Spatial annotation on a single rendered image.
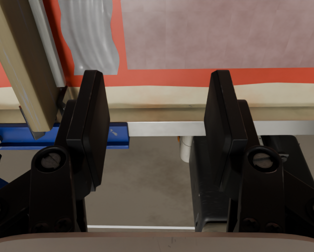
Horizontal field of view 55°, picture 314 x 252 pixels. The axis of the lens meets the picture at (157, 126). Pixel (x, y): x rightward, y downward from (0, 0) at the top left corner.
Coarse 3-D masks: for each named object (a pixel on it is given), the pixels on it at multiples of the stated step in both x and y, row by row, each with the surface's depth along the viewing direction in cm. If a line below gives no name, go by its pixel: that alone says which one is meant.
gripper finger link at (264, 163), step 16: (256, 160) 10; (272, 160) 10; (240, 176) 9; (256, 176) 9; (272, 176) 9; (240, 192) 9; (256, 192) 9; (272, 192) 9; (240, 208) 8; (256, 208) 8; (272, 208) 8; (240, 224) 8; (256, 224) 8; (272, 224) 8
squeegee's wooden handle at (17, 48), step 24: (0, 0) 30; (24, 0) 35; (0, 24) 31; (24, 24) 35; (0, 48) 33; (24, 48) 35; (24, 72) 36; (48, 72) 42; (24, 96) 38; (48, 96) 42; (48, 120) 42
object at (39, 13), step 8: (32, 0) 36; (40, 0) 36; (32, 8) 37; (40, 8) 37; (40, 16) 38; (40, 24) 38; (48, 24) 39; (40, 32) 39; (48, 32) 39; (48, 40) 40; (48, 48) 41; (48, 56) 42; (56, 56) 42; (56, 64) 43; (56, 72) 44; (56, 80) 45; (64, 80) 45
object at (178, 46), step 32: (128, 0) 40; (160, 0) 40; (192, 0) 40; (224, 0) 40; (256, 0) 40; (288, 0) 40; (128, 32) 43; (160, 32) 43; (192, 32) 43; (224, 32) 43; (256, 32) 43; (288, 32) 43; (0, 64) 48; (64, 64) 47; (128, 64) 47; (160, 64) 47; (192, 64) 47; (224, 64) 47; (256, 64) 47; (288, 64) 47
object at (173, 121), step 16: (0, 112) 54; (16, 112) 54; (112, 112) 53; (128, 112) 53; (144, 112) 53; (160, 112) 53; (176, 112) 53; (192, 112) 53; (256, 112) 53; (272, 112) 53; (288, 112) 53; (304, 112) 53; (128, 128) 53; (144, 128) 53; (160, 128) 53; (176, 128) 53; (192, 128) 53; (256, 128) 53; (272, 128) 53; (288, 128) 53; (304, 128) 53
